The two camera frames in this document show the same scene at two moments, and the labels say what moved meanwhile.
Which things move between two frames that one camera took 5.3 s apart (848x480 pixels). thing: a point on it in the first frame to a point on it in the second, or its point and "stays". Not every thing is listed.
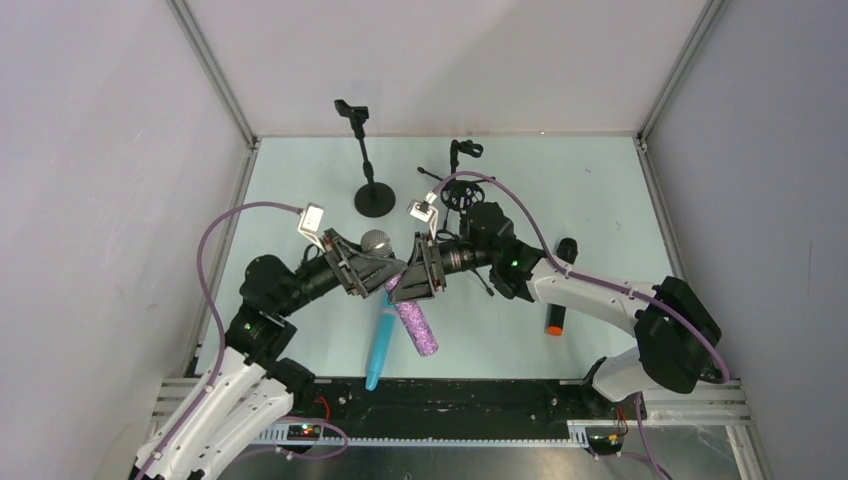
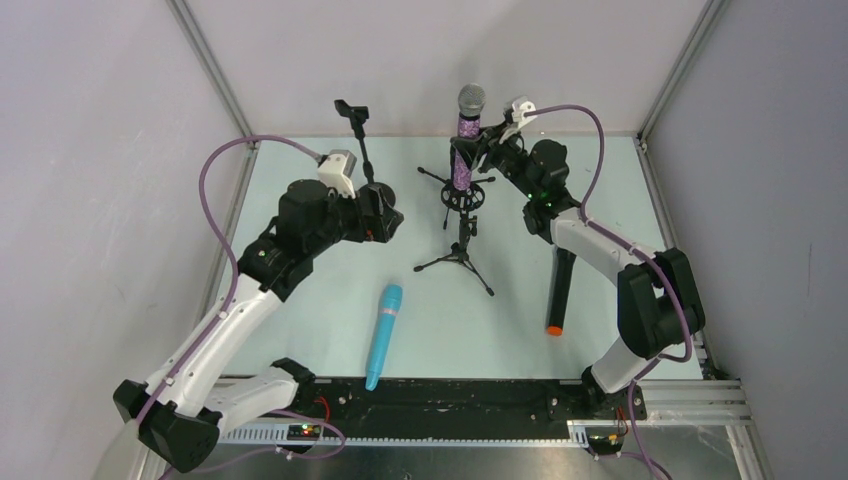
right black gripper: [430, 263] to [482, 145]
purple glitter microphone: [418, 318] to [471, 103]
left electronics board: [303, 432] stays
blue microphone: [382, 342] stays
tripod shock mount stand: [461, 196] stays
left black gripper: [342, 263] to [382, 212]
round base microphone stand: [374, 199] stays
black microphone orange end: [567, 250] stays
